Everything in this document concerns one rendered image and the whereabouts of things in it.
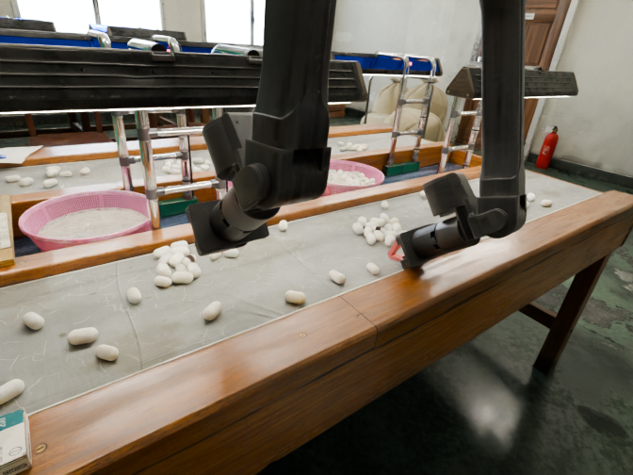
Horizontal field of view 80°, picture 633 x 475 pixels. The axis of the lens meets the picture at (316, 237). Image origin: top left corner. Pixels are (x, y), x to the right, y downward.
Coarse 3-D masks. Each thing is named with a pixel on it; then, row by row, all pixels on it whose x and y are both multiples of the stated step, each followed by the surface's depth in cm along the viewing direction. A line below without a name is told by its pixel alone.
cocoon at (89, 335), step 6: (78, 330) 53; (84, 330) 53; (90, 330) 53; (96, 330) 54; (72, 336) 52; (78, 336) 52; (84, 336) 52; (90, 336) 53; (96, 336) 54; (72, 342) 52; (78, 342) 52; (84, 342) 53
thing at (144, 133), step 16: (128, 48) 63; (144, 48) 56; (160, 48) 54; (224, 48) 68; (240, 48) 64; (144, 112) 70; (144, 128) 71; (176, 128) 75; (192, 128) 77; (144, 144) 72; (144, 160) 74; (144, 176) 75; (160, 192) 78; (176, 192) 80; (224, 192) 86; (160, 224) 81
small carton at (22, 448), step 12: (0, 420) 38; (12, 420) 38; (24, 420) 38; (0, 432) 37; (12, 432) 37; (24, 432) 37; (0, 444) 36; (12, 444) 36; (24, 444) 36; (0, 456) 35; (12, 456) 35; (24, 456) 35; (0, 468) 34; (12, 468) 35; (24, 468) 36
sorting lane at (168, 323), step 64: (576, 192) 133; (256, 256) 78; (320, 256) 80; (384, 256) 82; (0, 320) 56; (64, 320) 57; (128, 320) 58; (192, 320) 59; (256, 320) 61; (0, 384) 47; (64, 384) 47
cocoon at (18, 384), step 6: (6, 384) 45; (12, 384) 45; (18, 384) 45; (0, 390) 44; (6, 390) 44; (12, 390) 44; (18, 390) 45; (0, 396) 43; (6, 396) 44; (12, 396) 44; (0, 402) 44
